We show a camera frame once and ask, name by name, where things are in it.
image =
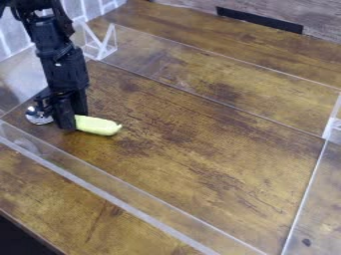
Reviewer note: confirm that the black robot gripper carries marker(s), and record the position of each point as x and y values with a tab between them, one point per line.
65	70

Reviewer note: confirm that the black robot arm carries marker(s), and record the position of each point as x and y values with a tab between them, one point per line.
25	11

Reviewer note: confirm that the clear acrylic front barrier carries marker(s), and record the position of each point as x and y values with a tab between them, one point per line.
171	220

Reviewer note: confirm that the clear acrylic barrier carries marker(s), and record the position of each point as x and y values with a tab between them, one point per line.
314	234
171	220

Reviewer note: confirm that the black strip on table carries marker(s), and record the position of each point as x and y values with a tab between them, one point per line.
259	20

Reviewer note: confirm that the clear acrylic right barrier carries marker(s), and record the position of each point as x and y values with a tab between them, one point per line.
314	234

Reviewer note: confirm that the clear acrylic corner bracket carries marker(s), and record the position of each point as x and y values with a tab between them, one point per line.
97	48

